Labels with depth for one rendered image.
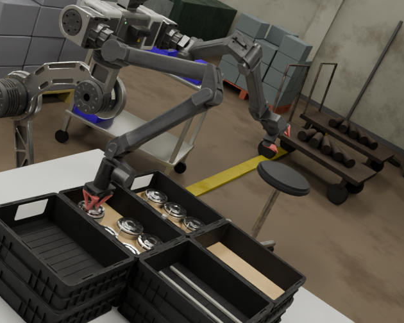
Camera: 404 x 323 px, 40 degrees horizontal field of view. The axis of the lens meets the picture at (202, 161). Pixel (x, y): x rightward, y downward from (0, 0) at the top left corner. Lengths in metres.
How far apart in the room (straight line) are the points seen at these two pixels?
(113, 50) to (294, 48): 5.81
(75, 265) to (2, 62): 2.87
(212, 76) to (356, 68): 7.67
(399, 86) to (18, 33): 6.31
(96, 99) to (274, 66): 5.57
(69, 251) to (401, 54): 7.84
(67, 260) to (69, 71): 0.97
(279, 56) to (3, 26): 4.27
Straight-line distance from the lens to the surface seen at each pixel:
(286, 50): 7.67
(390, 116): 9.34
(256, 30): 7.82
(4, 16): 4.38
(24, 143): 2.83
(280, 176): 3.69
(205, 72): 1.81
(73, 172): 2.68
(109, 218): 2.18
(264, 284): 2.24
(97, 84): 2.34
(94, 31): 2.02
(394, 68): 9.29
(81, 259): 1.93
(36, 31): 4.66
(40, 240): 1.95
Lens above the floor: 1.94
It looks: 22 degrees down
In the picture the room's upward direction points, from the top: 25 degrees clockwise
